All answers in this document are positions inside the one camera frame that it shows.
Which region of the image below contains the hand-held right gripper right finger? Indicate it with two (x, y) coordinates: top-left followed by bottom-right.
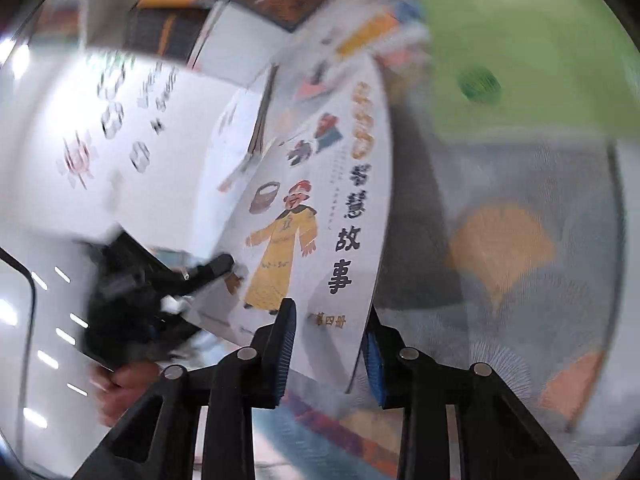
(361, 305), (581, 480)

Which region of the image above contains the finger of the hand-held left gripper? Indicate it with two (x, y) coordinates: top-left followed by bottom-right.
(165, 252), (236, 295)

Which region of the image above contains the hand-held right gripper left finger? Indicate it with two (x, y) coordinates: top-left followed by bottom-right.
(72, 297), (297, 480)

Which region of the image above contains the white book yellow-robed figure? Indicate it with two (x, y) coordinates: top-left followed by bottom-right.
(185, 52), (393, 395)

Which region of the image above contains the light green book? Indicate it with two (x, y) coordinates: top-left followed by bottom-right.
(422, 0), (640, 146)

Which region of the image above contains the person's left hand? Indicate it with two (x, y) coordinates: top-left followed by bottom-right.
(92, 360), (166, 428)

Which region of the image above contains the sun wall decal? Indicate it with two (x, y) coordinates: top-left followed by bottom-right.
(55, 130), (98, 191)

